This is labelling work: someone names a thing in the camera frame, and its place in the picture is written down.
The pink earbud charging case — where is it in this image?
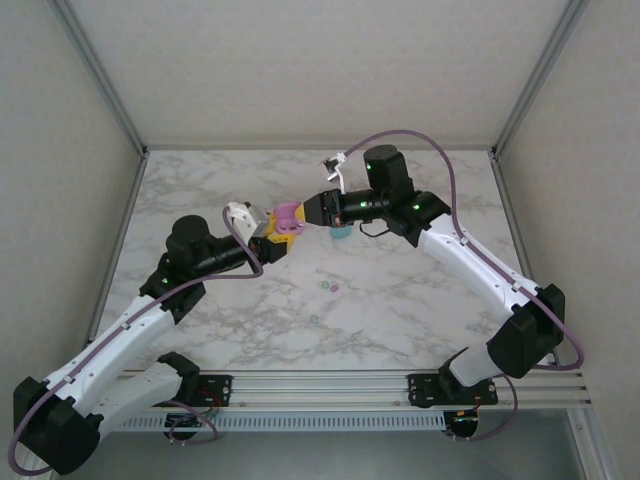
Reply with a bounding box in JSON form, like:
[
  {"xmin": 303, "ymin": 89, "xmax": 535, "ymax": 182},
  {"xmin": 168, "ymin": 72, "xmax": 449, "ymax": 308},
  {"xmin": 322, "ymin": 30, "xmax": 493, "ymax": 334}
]
[{"xmin": 273, "ymin": 200, "xmax": 306, "ymax": 237}]

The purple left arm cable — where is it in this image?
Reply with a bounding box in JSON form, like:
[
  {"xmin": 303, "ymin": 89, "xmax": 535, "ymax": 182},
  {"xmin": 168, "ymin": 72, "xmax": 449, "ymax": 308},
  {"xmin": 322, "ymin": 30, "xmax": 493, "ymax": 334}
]
[{"xmin": 9, "ymin": 207, "xmax": 266, "ymax": 475}]

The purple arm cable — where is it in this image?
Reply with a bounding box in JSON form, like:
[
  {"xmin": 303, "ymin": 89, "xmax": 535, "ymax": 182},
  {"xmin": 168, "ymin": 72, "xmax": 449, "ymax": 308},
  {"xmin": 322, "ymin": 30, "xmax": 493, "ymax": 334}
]
[
  {"xmin": 341, "ymin": 128, "xmax": 586, "ymax": 444},
  {"xmin": 9, "ymin": 207, "xmax": 266, "ymax": 475}
]

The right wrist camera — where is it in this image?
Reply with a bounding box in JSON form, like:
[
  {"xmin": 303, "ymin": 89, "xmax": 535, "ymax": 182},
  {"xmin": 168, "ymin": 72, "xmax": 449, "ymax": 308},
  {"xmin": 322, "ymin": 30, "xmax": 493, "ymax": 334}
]
[{"xmin": 321, "ymin": 152, "xmax": 350, "ymax": 195}]

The aluminium table end rail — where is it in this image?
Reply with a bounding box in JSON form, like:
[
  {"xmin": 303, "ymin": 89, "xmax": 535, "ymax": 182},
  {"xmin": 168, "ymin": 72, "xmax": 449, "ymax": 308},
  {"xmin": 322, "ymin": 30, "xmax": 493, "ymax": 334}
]
[{"xmin": 143, "ymin": 144, "xmax": 497, "ymax": 153}]

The aluminium table side rail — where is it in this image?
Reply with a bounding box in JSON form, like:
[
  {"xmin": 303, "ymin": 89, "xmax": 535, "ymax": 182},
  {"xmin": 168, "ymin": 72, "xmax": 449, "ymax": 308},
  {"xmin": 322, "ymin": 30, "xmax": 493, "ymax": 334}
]
[
  {"xmin": 491, "ymin": 152, "xmax": 560, "ymax": 369},
  {"xmin": 84, "ymin": 152, "xmax": 150, "ymax": 346}
]

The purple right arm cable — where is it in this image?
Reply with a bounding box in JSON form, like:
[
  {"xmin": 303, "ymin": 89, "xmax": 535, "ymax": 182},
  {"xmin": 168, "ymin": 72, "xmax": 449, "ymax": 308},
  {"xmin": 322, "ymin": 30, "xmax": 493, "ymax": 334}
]
[{"xmin": 341, "ymin": 128, "xmax": 586, "ymax": 444}]

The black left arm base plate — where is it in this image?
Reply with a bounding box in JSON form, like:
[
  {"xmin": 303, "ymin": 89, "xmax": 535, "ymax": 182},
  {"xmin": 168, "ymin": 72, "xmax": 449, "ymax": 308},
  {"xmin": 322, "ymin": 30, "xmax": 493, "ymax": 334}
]
[{"xmin": 192, "ymin": 373, "xmax": 235, "ymax": 408}]

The wide aluminium mounting rail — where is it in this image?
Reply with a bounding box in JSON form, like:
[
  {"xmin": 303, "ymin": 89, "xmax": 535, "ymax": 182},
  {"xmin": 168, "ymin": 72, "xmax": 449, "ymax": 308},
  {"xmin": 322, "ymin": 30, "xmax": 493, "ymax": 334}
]
[{"xmin": 119, "ymin": 368, "xmax": 594, "ymax": 412}]

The white slotted cable duct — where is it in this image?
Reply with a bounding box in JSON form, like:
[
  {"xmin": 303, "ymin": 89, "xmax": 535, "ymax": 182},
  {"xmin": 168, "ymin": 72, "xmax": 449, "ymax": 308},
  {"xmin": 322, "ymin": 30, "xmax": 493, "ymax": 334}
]
[{"xmin": 112, "ymin": 411, "xmax": 447, "ymax": 432}]

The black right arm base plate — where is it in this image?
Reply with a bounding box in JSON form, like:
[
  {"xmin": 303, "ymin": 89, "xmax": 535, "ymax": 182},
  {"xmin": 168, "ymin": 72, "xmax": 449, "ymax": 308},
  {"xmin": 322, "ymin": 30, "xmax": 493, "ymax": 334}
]
[{"xmin": 406, "ymin": 372, "xmax": 500, "ymax": 407}]

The aluminium frame post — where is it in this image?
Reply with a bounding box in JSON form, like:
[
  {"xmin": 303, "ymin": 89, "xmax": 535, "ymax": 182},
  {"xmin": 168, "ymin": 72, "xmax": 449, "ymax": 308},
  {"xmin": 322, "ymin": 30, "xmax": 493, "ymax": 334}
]
[
  {"xmin": 491, "ymin": 0, "xmax": 592, "ymax": 155},
  {"xmin": 49, "ymin": 0, "xmax": 150, "ymax": 155}
]

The aluminium frame leg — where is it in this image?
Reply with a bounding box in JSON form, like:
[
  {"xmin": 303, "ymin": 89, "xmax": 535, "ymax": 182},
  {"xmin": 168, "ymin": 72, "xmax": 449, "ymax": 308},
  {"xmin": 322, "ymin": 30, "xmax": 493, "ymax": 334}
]
[{"xmin": 569, "ymin": 407, "xmax": 619, "ymax": 480}]

